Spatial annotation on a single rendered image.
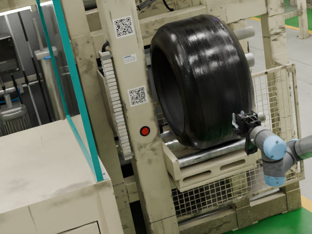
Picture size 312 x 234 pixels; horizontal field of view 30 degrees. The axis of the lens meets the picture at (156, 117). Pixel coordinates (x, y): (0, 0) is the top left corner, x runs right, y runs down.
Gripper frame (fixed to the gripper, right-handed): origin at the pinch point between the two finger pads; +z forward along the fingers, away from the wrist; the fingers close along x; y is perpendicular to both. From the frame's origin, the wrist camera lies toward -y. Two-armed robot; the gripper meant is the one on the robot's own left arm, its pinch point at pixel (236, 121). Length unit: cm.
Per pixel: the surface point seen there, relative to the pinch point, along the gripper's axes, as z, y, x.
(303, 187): 97, -107, -77
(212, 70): 3.0, 22.4, 5.1
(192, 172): 9.7, -21.4, 18.7
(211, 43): 9.8, 30.7, 1.4
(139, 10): 58, 39, 16
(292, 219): 69, -107, -54
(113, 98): 20.1, 16.3, 42.6
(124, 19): 19, 46, 32
